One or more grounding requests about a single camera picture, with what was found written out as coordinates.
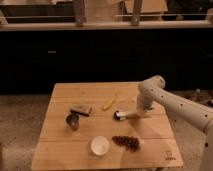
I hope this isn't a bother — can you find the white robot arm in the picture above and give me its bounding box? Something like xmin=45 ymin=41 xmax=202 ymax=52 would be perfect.
xmin=137 ymin=75 xmax=213 ymax=171

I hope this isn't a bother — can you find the yellow banana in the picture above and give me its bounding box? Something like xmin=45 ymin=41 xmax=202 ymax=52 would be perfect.
xmin=101 ymin=96 xmax=117 ymax=111

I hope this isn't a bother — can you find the dark grape bunch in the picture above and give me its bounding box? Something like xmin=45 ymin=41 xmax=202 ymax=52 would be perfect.
xmin=112 ymin=136 xmax=140 ymax=151

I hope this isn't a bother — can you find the white bowl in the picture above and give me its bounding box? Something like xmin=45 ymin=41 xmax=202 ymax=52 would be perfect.
xmin=89 ymin=136 xmax=110 ymax=156

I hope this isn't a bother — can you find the brown wooden block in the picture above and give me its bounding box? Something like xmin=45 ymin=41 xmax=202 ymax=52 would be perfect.
xmin=70 ymin=105 xmax=92 ymax=117

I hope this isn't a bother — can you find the dark metal cup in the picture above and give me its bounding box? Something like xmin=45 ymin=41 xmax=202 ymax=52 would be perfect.
xmin=66 ymin=114 xmax=79 ymax=131

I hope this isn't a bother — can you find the wooden shelf rail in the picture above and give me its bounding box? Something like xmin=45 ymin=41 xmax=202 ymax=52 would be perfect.
xmin=0 ymin=20 xmax=213 ymax=31

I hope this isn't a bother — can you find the right wooden post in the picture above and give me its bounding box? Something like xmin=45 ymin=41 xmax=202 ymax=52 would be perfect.
xmin=131 ymin=0 xmax=143 ymax=26

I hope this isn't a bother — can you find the wooden post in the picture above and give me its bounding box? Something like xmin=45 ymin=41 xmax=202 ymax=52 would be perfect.
xmin=73 ymin=0 xmax=86 ymax=27
xmin=131 ymin=0 xmax=143 ymax=26

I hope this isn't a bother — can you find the left wooden post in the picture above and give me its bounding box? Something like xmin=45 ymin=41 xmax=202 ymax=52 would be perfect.
xmin=73 ymin=0 xmax=86 ymax=27

